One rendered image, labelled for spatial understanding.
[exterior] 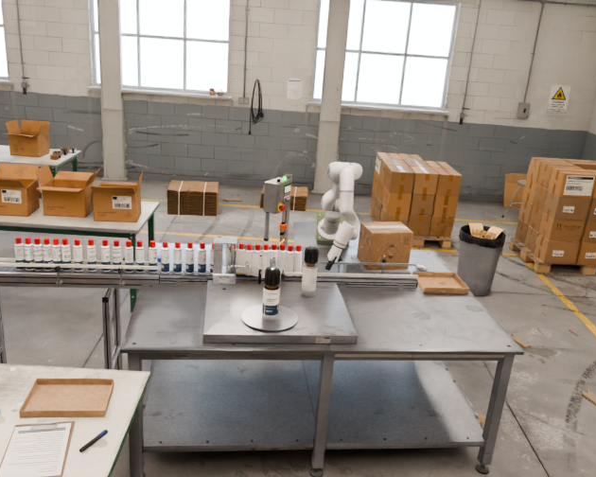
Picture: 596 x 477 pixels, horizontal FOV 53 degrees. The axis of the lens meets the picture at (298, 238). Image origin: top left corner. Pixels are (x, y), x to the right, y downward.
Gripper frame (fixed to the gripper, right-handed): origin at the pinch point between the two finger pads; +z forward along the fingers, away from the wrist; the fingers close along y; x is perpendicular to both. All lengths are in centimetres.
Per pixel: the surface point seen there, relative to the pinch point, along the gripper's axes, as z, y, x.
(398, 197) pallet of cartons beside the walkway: -13, -301, 138
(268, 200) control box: -26, -2, -53
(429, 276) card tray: -14, -13, 72
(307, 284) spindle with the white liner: 4.4, 32.0, -17.1
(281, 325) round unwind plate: 17, 70, -32
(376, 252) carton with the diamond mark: -15.5, -18.4, 31.7
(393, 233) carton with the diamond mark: -32, -20, 37
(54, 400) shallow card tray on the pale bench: 60, 123, -124
